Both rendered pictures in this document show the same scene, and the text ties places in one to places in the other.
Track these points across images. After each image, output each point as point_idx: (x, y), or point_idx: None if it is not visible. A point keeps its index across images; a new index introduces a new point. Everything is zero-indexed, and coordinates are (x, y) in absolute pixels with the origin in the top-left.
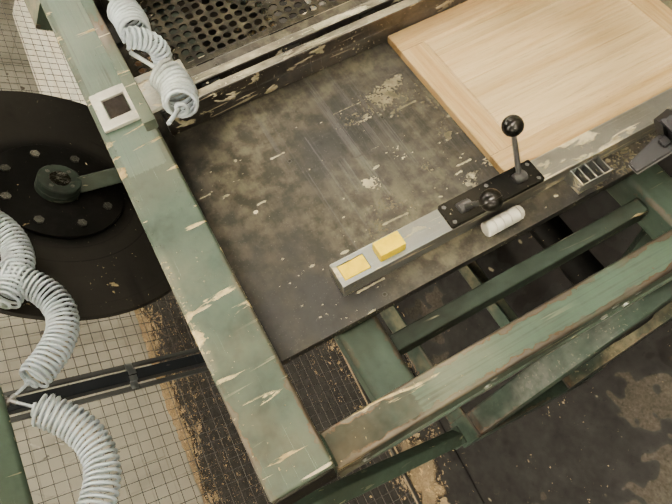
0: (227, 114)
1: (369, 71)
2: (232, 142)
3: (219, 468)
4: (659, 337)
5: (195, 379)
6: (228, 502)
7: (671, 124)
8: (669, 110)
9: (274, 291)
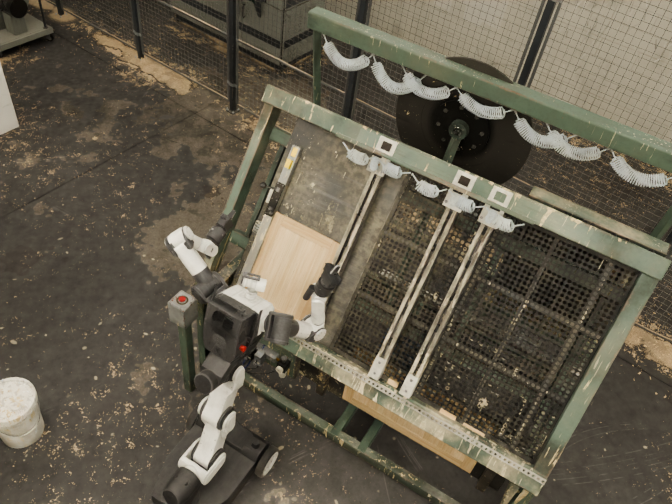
0: None
1: (340, 227)
2: (361, 170)
3: (538, 130)
4: None
5: (596, 166)
6: None
7: (224, 215)
8: (226, 219)
9: (313, 133)
